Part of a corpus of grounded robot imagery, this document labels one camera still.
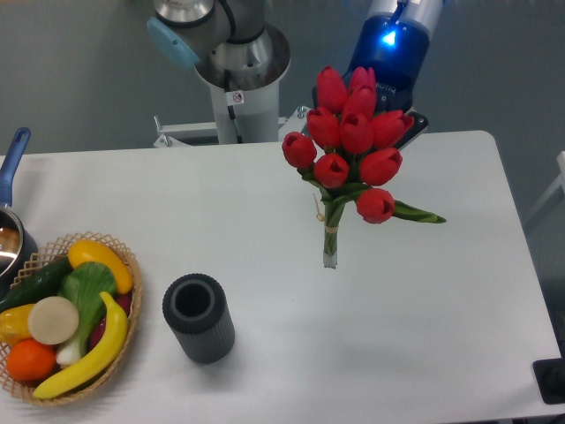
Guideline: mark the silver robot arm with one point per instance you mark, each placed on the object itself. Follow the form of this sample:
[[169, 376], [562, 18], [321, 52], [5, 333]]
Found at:
[[242, 59]]

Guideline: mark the orange fruit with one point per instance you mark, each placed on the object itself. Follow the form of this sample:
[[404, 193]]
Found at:
[[30, 360]]

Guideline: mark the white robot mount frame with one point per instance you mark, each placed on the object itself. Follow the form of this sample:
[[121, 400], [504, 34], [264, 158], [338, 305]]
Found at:
[[207, 133]]

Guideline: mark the grey ribbed vase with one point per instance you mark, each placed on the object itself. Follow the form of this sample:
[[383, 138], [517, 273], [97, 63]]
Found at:
[[196, 309]]

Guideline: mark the beige round disc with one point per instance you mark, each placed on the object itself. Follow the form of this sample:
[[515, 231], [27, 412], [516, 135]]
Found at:
[[53, 320]]

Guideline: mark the yellow banana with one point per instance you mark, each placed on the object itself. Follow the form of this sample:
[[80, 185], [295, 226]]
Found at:
[[94, 362]]

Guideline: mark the yellow bell pepper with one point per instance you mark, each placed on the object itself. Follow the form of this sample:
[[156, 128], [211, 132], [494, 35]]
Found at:
[[14, 327]]

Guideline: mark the green bok choy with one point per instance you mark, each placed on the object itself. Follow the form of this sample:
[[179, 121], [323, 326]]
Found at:
[[82, 288]]

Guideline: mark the green cucumber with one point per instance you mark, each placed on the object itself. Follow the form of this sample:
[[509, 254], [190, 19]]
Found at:
[[43, 283]]

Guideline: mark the red tulip bouquet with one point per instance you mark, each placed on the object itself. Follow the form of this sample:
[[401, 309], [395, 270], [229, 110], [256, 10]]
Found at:
[[348, 153]]

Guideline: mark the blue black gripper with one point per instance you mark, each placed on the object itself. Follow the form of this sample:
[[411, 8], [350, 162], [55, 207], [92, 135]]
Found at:
[[393, 42]]

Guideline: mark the blue handled saucepan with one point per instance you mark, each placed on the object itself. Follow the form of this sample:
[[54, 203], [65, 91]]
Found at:
[[17, 245]]

